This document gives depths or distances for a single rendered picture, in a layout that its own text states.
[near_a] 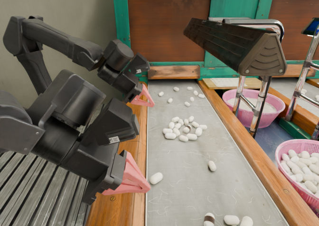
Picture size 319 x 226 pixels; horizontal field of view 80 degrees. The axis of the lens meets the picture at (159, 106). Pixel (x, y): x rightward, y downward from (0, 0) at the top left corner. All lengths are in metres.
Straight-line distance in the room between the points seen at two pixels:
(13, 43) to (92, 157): 0.56
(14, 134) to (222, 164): 0.50
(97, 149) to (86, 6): 1.72
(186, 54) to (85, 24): 1.10
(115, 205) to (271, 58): 0.42
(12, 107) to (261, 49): 0.35
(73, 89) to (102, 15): 1.66
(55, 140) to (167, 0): 0.93
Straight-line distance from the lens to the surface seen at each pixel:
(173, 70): 1.09
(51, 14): 2.03
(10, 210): 0.70
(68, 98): 0.29
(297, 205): 0.55
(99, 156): 0.29
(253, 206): 0.54
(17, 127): 0.27
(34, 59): 0.77
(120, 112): 0.26
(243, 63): 0.35
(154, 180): 0.52
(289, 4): 1.32
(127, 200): 0.47
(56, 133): 0.30
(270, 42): 0.36
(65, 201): 0.64
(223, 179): 0.57
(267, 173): 0.59
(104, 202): 0.48
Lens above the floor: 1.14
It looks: 27 degrees down
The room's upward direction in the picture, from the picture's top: straight up
